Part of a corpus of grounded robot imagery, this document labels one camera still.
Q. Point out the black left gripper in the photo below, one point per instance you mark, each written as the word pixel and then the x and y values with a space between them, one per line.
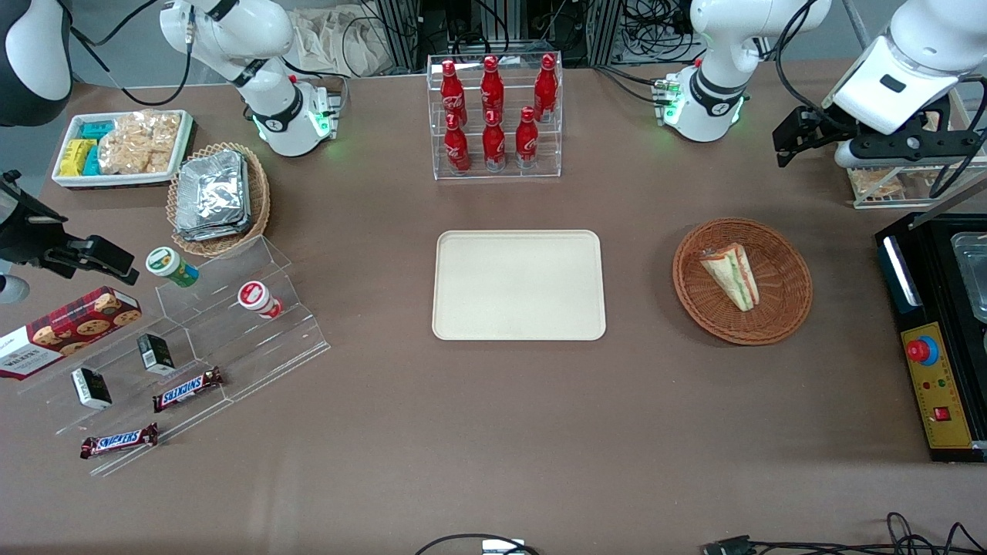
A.
pixel 822 124

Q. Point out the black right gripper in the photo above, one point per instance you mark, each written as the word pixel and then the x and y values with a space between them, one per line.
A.
pixel 23 233

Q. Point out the triangular sandwich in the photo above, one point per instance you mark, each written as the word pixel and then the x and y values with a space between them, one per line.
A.
pixel 732 276

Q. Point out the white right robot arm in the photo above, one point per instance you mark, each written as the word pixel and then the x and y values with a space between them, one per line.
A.
pixel 262 31

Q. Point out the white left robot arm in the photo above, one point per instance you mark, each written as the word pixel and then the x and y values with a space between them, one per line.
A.
pixel 717 31

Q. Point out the white rectangular snack tray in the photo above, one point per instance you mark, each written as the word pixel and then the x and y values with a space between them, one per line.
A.
pixel 69 179

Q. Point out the empty brown wicker basket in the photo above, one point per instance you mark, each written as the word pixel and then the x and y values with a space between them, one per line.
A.
pixel 783 308

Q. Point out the tan wicker basket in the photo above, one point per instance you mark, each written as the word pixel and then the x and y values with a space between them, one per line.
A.
pixel 261 200

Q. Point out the beige plastic tray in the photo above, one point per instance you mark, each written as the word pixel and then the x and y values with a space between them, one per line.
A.
pixel 517 285

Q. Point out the red tartan cookie box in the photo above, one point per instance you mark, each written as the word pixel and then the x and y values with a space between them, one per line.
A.
pixel 69 327

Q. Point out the green lidded cup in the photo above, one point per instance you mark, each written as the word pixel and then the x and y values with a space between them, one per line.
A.
pixel 170 266

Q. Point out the clear bag of fried snacks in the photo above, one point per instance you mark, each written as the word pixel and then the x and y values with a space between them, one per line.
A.
pixel 875 183

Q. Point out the teal snack pack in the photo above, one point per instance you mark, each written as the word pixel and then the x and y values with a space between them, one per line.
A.
pixel 92 162
pixel 96 129

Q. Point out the yellow snack pack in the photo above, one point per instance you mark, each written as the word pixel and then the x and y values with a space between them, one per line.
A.
pixel 75 158

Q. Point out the small black box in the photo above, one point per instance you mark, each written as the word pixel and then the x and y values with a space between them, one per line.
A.
pixel 156 353
pixel 92 388

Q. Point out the clear bag of crackers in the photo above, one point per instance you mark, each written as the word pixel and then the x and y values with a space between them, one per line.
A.
pixel 139 142

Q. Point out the silver foil packs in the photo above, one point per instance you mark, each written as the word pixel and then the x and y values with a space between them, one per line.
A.
pixel 212 196

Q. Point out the brown Snickers bar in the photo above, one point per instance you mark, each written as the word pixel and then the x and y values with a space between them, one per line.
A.
pixel 119 441
pixel 187 389

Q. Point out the black machine with yellow panel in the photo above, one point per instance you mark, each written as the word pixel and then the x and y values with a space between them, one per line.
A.
pixel 902 262

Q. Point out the grey metal bar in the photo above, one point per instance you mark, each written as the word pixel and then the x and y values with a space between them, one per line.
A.
pixel 952 202

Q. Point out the red lidded cup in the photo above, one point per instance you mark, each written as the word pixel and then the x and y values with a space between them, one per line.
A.
pixel 257 298

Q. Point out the clear acrylic stepped display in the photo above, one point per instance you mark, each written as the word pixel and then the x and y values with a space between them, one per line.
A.
pixel 254 362

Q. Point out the clear rectangular container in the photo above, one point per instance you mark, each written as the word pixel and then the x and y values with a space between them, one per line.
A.
pixel 973 270

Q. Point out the clear acrylic bottle rack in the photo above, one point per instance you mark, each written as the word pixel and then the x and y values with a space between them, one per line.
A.
pixel 551 154

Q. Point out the red emergency stop button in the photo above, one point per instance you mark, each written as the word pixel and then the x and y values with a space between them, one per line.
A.
pixel 921 351

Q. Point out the red cola bottle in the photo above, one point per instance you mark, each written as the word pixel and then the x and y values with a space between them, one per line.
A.
pixel 527 140
pixel 492 89
pixel 546 89
pixel 457 146
pixel 494 145
pixel 452 92

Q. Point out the crumpled white cloth bag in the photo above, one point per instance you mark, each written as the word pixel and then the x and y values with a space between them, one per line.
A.
pixel 331 42

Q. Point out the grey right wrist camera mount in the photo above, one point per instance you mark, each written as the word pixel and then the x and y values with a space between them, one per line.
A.
pixel 11 288

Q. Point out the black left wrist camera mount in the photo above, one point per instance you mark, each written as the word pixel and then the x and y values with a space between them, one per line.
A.
pixel 910 146

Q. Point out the aluminium equipment frame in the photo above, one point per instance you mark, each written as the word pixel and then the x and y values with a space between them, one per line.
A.
pixel 401 31

